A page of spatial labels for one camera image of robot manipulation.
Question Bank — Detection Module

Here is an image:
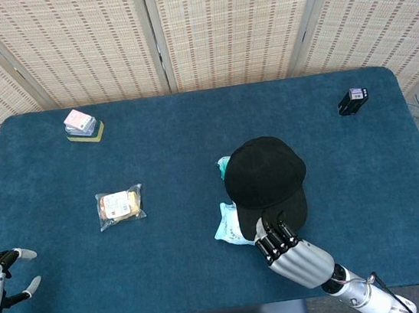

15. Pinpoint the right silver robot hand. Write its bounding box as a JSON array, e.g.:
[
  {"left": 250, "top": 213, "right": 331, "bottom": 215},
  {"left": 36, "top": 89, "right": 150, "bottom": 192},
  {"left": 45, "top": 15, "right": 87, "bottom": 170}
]
[{"left": 250, "top": 204, "right": 339, "bottom": 296}]

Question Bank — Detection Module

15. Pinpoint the black baseball cap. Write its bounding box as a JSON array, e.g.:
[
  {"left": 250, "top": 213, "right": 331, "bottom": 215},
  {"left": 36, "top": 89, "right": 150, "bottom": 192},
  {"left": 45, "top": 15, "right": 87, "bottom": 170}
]
[{"left": 218, "top": 131, "right": 316, "bottom": 244}]

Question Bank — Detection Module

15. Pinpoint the light blue wet wipes pack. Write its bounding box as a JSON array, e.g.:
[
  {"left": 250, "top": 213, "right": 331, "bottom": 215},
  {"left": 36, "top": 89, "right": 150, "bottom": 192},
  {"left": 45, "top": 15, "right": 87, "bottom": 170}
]
[{"left": 210, "top": 198, "right": 260, "bottom": 251}]

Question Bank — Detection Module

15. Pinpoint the green plastic bag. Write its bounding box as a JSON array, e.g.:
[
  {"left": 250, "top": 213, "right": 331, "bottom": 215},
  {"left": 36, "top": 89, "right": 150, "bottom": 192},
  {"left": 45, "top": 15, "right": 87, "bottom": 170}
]
[{"left": 215, "top": 155, "right": 236, "bottom": 181}]

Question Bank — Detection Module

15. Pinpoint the clear bag of biscuits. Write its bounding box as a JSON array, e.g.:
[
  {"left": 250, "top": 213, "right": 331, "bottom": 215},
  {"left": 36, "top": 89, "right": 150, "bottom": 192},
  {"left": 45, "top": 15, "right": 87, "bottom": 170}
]
[{"left": 93, "top": 183, "right": 149, "bottom": 233}]

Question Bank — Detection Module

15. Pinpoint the black box with purple label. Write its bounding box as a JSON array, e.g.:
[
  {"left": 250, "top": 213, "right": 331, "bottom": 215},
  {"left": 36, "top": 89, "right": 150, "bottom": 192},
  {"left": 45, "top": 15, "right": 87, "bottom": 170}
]
[{"left": 335, "top": 86, "right": 372, "bottom": 118}]

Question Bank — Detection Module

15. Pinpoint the dark blue table cloth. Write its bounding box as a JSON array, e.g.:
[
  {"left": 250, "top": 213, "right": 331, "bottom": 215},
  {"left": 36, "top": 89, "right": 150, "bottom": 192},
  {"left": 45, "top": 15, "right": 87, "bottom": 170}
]
[{"left": 0, "top": 60, "right": 419, "bottom": 313}]

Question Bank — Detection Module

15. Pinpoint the pink white small box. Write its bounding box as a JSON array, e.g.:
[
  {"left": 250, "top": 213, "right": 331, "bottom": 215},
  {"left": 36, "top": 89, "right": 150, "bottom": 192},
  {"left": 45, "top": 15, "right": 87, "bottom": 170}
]
[{"left": 62, "top": 106, "right": 97, "bottom": 132}]

